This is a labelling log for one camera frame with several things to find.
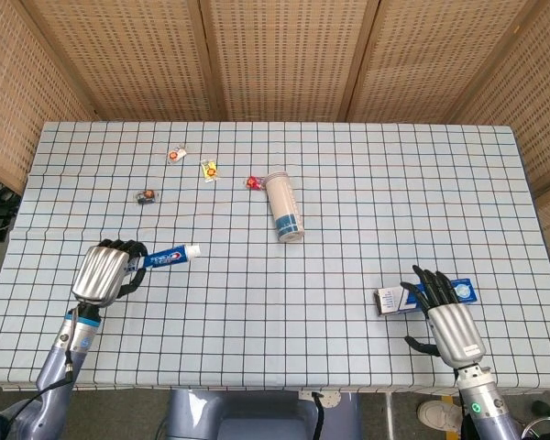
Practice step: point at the woven bamboo folding screen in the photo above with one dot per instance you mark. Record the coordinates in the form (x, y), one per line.
(279, 55)

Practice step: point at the white shoe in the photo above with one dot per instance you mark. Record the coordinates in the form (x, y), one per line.
(437, 414)

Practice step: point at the dark wrapped candy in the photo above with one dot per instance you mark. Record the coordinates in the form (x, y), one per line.
(146, 196)

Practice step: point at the yellow wrapped candy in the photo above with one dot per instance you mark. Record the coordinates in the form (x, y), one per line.
(209, 171)

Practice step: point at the beige canister with blue band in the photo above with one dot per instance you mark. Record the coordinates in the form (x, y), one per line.
(282, 201)

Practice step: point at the blue white toothpaste box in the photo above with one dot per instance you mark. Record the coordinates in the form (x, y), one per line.
(392, 300)

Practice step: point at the blue white toothpaste tube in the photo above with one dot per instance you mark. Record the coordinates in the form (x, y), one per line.
(169, 256)

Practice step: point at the grey robot torso base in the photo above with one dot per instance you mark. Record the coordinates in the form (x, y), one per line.
(256, 417)

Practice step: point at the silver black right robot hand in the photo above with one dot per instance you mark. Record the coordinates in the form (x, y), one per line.
(456, 332)

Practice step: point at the red wrapped candy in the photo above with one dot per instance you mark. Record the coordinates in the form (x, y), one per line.
(254, 183)

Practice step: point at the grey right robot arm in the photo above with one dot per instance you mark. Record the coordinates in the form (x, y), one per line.
(483, 403)

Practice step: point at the white orange wrapped candy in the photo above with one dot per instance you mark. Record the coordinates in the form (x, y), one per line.
(176, 155)

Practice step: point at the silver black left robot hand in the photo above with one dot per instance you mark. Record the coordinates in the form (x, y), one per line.
(98, 275)

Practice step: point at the light blue checkered tablecloth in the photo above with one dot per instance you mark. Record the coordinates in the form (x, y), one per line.
(256, 321)

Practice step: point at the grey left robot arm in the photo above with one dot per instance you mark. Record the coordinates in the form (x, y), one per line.
(50, 380)

